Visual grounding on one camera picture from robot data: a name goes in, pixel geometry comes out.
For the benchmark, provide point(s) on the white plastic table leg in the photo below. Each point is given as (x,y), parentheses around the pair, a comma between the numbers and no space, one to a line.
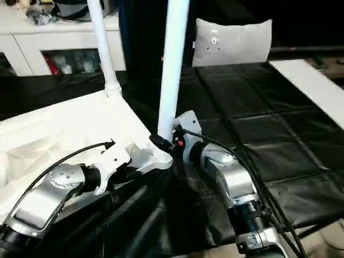
(173,70)
(105,48)

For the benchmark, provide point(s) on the white plastic table top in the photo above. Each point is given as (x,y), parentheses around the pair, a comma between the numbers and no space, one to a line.
(64,123)

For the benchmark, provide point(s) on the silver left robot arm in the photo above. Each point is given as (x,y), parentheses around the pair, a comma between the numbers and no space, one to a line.
(48,193)

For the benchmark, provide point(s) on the black work mat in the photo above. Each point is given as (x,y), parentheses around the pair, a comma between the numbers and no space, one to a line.
(269,118)

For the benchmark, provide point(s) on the black cabinet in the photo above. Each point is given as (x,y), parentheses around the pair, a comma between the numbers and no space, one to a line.
(156,32)

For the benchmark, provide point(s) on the grey cushion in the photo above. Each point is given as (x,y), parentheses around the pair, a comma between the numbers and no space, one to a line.
(231,43)

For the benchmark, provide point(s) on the white board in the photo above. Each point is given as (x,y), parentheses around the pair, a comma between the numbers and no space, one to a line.
(312,86)

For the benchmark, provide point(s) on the white cabinet with glass doors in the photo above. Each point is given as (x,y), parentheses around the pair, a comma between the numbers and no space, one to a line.
(54,43)

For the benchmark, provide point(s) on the dark gear on cabinet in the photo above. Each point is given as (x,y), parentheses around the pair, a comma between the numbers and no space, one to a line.
(64,9)

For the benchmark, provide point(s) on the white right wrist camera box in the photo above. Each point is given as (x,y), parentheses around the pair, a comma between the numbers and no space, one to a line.
(187,123)

